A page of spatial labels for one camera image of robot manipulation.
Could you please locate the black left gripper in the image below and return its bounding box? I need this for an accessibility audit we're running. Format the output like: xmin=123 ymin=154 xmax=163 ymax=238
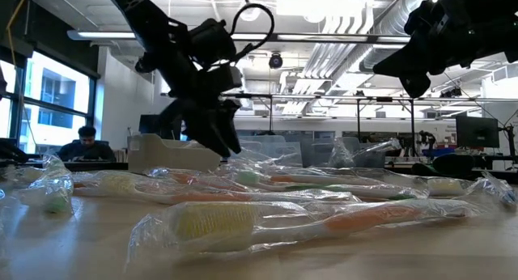
xmin=159 ymin=63 xmax=244 ymax=159

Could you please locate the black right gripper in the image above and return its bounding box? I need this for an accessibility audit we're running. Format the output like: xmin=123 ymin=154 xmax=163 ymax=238
xmin=372 ymin=0 xmax=486 ymax=100

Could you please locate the white plastic bin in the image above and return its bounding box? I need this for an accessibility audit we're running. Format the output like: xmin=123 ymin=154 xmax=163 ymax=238
xmin=127 ymin=133 xmax=222 ymax=174

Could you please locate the clear plastic bin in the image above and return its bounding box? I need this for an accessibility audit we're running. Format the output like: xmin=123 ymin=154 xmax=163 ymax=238
xmin=236 ymin=134 xmax=304 ymax=169

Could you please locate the black monitor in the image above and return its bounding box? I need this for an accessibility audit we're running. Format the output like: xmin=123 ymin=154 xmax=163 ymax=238
xmin=138 ymin=113 xmax=183 ymax=141
xmin=455 ymin=115 xmax=501 ymax=149

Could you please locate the black ceiling spotlight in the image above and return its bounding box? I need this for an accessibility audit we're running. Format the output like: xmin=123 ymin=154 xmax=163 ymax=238
xmin=134 ymin=55 xmax=157 ymax=74
xmin=268 ymin=52 xmax=285 ymax=70

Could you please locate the black chair back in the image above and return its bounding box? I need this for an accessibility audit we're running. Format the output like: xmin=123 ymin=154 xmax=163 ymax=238
xmin=412 ymin=153 xmax=477 ymax=178

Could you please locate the grey translucent plastic bin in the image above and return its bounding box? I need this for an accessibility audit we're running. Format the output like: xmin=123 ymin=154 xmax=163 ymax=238
xmin=301 ymin=136 xmax=386 ymax=168

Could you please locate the dark desk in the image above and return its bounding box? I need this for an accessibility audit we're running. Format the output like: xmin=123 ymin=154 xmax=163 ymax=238
xmin=0 ymin=160 xmax=130 ymax=172

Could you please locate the seated person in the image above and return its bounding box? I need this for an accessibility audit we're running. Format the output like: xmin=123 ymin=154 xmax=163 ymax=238
xmin=56 ymin=125 xmax=117 ymax=163

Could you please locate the long ceiling light strip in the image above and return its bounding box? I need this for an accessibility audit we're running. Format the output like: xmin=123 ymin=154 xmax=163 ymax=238
xmin=66 ymin=28 xmax=412 ymax=45

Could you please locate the large window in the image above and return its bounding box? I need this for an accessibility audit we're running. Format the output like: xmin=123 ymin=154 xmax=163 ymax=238
xmin=0 ymin=49 xmax=99 ymax=159

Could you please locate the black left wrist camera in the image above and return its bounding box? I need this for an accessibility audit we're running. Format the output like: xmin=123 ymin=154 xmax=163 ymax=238
xmin=188 ymin=17 xmax=238 ymax=67

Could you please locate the white ring lamp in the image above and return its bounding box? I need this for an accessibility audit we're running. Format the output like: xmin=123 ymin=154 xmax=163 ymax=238
xmin=238 ymin=4 xmax=262 ymax=23

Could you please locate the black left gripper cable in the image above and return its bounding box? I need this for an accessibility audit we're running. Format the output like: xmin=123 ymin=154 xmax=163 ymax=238
xmin=229 ymin=3 xmax=276 ymax=65

